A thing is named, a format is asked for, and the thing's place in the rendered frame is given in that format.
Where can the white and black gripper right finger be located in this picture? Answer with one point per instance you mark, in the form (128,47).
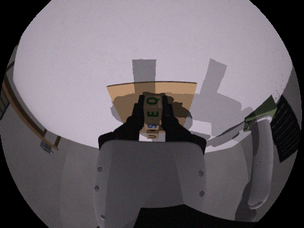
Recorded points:
(175,131)

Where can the tan flat square mat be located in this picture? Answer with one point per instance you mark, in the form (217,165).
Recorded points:
(180,95)

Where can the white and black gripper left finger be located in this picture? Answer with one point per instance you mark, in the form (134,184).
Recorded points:
(130,129)

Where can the wooden letter block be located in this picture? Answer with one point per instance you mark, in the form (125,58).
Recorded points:
(152,124)
(152,134)
(153,107)

